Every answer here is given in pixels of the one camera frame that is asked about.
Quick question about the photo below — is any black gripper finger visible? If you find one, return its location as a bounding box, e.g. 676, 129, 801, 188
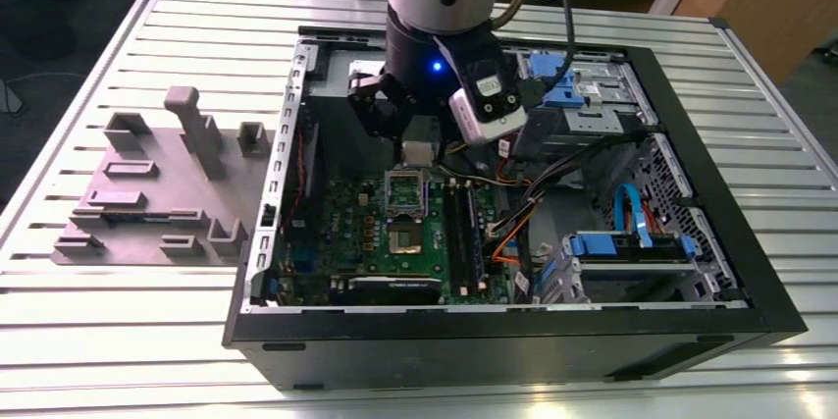
436, 117, 463, 158
346, 73, 420, 138

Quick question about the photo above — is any silver CPU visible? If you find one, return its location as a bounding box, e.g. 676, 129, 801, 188
400, 137, 439, 169

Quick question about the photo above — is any metal socket cover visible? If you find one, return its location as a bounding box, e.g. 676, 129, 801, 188
383, 167, 431, 222

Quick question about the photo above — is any CPU socket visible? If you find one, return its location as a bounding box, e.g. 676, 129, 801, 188
384, 217, 431, 257

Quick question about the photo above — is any grey power supply unit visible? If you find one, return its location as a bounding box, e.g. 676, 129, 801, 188
304, 51, 438, 180

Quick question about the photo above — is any blue drive carrier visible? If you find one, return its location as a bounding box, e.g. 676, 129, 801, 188
527, 53, 587, 110

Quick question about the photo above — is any green motherboard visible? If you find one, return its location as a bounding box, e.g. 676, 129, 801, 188
277, 174, 519, 307

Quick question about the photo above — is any black RAM slot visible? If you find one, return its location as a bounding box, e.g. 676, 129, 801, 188
442, 179, 467, 293
462, 179, 491, 290

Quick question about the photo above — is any metal drive cage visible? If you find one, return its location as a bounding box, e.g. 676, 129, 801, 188
510, 48, 660, 160

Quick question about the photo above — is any hard disk in blue carrier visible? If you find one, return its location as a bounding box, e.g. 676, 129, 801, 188
566, 232, 699, 266

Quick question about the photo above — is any black graphics card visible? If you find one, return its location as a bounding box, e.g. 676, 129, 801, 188
346, 275, 444, 306

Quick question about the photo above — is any grey parts rack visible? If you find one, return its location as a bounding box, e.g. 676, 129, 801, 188
48, 86, 276, 268

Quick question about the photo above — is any metal disk bay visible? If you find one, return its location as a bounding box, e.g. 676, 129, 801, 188
532, 230, 747, 306

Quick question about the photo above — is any RAM stick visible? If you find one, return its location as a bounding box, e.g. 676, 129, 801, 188
96, 212, 175, 225

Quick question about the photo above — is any black PC case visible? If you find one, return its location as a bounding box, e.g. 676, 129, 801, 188
220, 25, 807, 391

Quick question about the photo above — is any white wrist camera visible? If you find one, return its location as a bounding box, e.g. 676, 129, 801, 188
434, 35, 530, 146

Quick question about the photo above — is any black wire bundle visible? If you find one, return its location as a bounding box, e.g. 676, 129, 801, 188
487, 133, 650, 238

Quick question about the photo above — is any orange wire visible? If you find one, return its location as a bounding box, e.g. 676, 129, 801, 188
490, 215, 535, 266

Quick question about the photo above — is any black camera cable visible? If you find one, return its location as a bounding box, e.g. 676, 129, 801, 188
523, 0, 579, 107

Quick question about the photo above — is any blue data wire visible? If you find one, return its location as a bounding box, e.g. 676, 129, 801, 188
612, 183, 656, 248

